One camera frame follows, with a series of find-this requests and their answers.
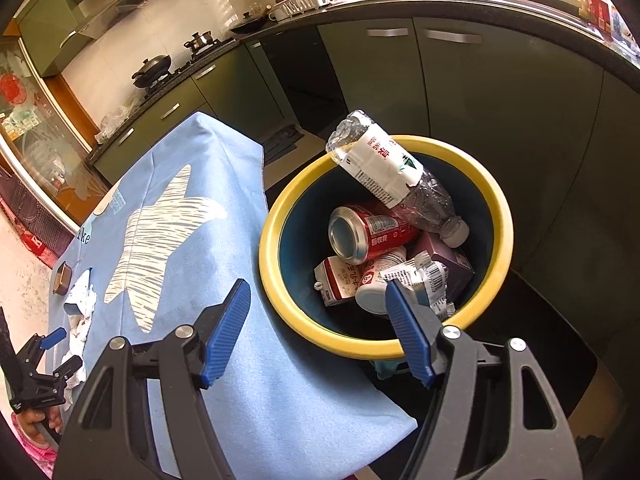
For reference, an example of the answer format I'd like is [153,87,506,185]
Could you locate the clear plastic water bottle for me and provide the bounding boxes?
[326,110,470,248]

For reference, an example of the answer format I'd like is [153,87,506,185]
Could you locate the person's left hand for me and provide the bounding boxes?
[16,406,63,445]

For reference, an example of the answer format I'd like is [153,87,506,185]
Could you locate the red crushed soda can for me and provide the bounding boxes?
[328,205,421,266]

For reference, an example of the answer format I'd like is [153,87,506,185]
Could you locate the yellow rimmed trash bin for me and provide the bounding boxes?
[258,136,514,361]

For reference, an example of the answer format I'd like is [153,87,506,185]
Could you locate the red white carton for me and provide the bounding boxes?
[314,256,366,307]

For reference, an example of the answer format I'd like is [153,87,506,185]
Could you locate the black wok with lid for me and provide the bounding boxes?
[131,55,171,89]

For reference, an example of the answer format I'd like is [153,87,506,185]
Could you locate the white paper towel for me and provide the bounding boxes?
[63,314,92,361]

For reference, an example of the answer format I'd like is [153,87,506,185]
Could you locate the maroon cardboard box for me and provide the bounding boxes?
[407,231,475,302]

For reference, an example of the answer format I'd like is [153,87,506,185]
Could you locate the green kitchen cabinets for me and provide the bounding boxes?
[89,0,639,351]

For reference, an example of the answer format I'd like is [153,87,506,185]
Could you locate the white plastic bag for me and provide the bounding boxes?
[94,99,142,145]

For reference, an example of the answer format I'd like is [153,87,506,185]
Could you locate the glass sliding door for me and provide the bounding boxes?
[1,37,108,232]

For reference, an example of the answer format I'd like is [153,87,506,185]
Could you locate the brown plastic tray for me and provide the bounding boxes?
[52,262,73,296]

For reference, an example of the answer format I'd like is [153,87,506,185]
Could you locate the white plastic lid cup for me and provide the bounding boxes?
[355,246,407,315]

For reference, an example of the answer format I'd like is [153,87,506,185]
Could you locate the blue printed tablecloth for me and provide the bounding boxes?
[62,113,416,479]

